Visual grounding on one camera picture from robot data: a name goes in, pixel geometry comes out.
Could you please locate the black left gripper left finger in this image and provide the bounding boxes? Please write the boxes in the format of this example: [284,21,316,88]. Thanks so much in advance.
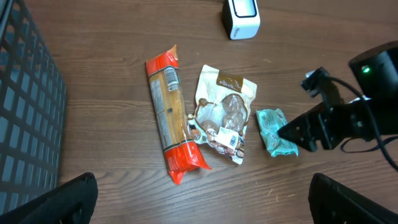
[1,172,98,223]

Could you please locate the teal snack packet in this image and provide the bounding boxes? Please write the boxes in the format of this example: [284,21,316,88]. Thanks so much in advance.
[256,109,299,157]

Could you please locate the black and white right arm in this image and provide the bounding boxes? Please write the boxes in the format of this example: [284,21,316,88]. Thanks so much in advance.
[277,41,397,152]

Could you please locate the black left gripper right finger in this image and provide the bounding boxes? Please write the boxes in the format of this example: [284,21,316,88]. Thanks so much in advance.
[308,173,397,224]

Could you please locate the orange biscuit pack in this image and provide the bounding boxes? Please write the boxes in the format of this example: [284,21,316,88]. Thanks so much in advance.
[146,45,211,185]

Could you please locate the beige brown snack pouch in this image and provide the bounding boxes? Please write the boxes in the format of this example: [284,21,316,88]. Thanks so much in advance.
[188,65,257,165]

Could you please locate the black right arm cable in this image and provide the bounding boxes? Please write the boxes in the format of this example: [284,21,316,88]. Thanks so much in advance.
[323,76,398,172]

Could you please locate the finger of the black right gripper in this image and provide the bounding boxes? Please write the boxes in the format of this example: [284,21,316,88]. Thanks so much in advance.
[277,111,320,152]

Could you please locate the white barcode scanner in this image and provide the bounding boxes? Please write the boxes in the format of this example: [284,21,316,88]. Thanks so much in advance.
[221,0,261,40]

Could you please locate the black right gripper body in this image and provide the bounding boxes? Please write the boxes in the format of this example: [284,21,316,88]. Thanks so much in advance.
[300,67,375,150]

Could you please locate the grey plastic shopping basket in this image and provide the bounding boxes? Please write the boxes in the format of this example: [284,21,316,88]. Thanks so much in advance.
[1,0,67,213]

